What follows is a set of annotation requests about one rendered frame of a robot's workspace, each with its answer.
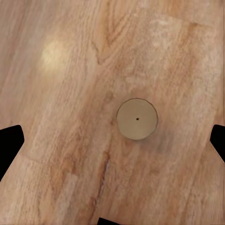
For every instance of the pillar candle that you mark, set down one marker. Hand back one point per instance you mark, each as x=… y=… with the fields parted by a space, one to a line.
x=137 y=118

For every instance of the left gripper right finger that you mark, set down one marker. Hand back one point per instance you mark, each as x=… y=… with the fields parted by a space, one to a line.
x=217 y=139

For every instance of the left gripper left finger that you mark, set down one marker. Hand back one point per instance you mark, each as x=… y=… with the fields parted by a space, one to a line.
x=11 y=140

